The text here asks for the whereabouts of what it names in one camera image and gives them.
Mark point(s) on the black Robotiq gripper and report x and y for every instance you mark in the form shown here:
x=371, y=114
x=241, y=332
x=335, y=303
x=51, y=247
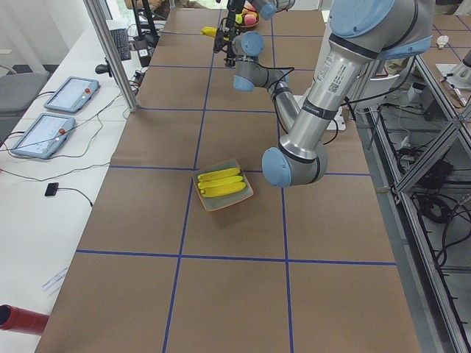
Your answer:
x=230, y=48

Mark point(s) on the yellow banana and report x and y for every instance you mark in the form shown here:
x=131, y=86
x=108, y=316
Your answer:
x=223, y=190
x=209, y=31

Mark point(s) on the yellow banana moved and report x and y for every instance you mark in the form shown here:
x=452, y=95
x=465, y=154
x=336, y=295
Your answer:
x=220, y=182
x=220, y=174

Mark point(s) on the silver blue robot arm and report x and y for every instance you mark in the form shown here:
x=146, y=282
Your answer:
x=358, y=33

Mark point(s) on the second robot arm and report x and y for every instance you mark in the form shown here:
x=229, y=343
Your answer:
x=265, y=8

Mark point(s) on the brown wicker basket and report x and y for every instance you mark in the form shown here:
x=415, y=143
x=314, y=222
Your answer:
x=239, y=20

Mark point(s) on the grey square plate orange rim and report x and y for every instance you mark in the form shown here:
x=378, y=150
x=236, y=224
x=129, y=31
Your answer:
x=218, y=203

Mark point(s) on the pink red apple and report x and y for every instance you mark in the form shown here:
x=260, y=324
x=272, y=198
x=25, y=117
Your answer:
x=250, y=18

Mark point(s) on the black keyboard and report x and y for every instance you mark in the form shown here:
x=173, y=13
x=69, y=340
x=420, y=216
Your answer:
x=120, y=40

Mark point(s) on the teach pendant tablet far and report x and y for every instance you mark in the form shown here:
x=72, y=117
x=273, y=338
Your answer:
x=72, y=95

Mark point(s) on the teach pendant tablet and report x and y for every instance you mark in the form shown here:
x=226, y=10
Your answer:
x=45, y=136
x=72, y=95

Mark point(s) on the teach pendant tablet near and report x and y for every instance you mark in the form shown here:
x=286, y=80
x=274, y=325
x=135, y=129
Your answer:
x=45, y=136

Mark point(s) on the grey office chair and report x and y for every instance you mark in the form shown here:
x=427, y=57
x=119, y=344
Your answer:
x=19, y=90

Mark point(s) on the small black box device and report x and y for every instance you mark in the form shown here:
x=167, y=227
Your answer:
x=51, y=189

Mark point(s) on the red cylinder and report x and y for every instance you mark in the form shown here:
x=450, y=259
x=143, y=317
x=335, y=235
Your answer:
x=22, y=321

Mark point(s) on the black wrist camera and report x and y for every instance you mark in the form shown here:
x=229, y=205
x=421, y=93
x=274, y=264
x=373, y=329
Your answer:
x=219, y=41

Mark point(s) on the aluminium frame post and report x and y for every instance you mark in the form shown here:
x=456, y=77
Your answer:
x=98, y=20

